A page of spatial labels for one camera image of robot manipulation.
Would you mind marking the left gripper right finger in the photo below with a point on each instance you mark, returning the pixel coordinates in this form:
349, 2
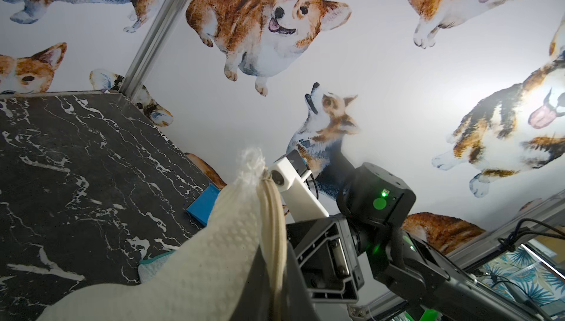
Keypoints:
296, 300

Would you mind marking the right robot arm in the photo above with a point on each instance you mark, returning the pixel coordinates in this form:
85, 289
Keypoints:
373, 204

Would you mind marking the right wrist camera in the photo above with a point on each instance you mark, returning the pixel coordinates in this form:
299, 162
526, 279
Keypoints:
290, 174

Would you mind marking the cream mesh laundry bag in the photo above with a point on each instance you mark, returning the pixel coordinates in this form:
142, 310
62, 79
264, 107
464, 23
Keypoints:
205, 277

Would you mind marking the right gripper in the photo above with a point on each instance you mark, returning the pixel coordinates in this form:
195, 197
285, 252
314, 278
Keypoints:
327, 258

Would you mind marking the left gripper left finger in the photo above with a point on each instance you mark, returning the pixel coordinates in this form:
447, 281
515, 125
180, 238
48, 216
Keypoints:
251, 294

